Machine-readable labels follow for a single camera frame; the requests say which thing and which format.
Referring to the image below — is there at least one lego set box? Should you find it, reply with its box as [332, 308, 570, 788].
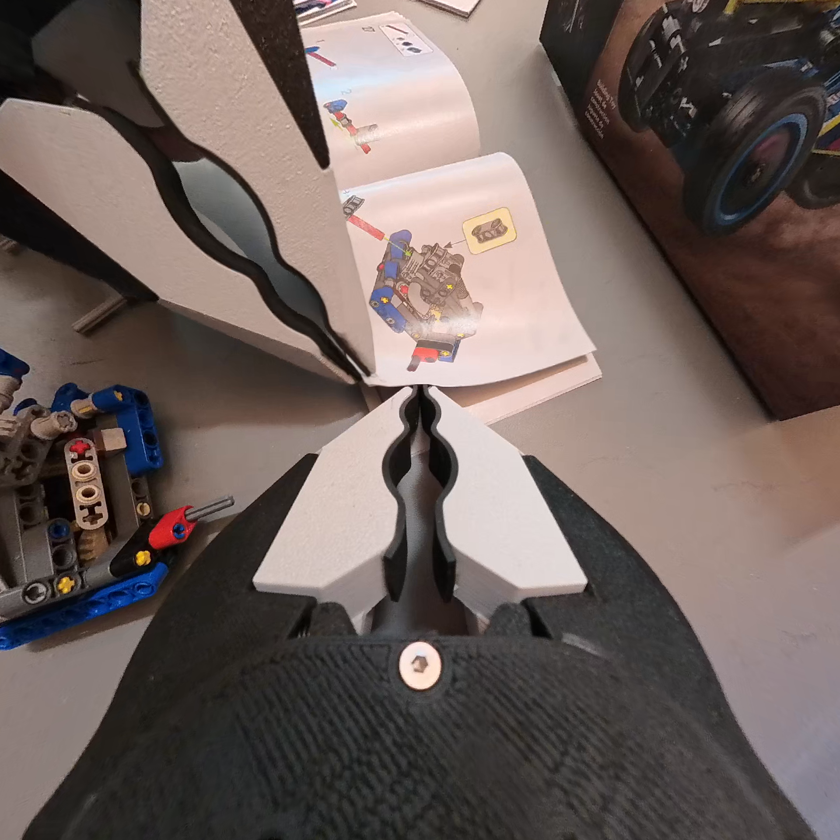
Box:
[539, 0, 840, 422]

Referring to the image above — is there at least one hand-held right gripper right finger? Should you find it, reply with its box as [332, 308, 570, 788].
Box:
[420, 386, 588, 636]

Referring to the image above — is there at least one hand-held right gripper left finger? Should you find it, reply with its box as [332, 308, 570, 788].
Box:
[252, 386, 421, 636]

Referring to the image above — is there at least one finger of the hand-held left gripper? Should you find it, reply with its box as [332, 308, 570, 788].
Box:
[126, 0, 379, 383]
[0, 97, 363, 386]

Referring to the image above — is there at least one light grey lego axle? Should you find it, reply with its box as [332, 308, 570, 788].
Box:
[71, 292, 127, 337]

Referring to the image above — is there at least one lego instruction booklet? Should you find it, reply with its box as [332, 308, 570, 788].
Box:
[298, 10, 603, 427]

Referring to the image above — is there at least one partly built lego vehicle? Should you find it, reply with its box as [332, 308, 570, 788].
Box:
[0, 348, 236, 652]

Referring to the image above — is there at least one lego sticker sheet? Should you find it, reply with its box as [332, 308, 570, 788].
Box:
[292, 0, 358, 28]

